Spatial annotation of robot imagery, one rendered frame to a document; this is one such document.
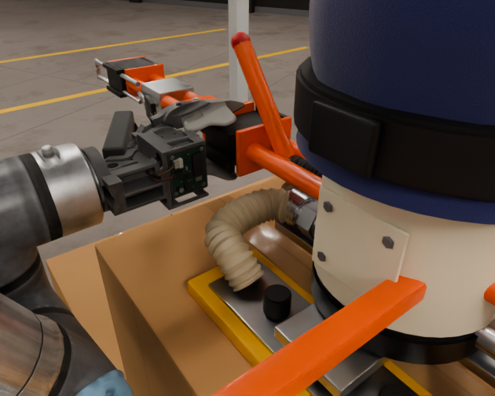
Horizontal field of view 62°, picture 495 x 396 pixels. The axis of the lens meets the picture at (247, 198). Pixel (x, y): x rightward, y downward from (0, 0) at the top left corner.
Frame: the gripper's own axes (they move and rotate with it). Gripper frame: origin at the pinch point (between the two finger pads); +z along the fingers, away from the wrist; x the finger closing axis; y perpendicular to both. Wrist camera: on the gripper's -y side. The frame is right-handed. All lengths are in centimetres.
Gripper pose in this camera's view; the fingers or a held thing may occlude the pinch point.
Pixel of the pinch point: (232, 130)
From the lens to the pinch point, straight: 56.2
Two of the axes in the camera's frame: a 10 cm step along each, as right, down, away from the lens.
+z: 8.0, -3.2, 5.1
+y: 6.0, 4.3, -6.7
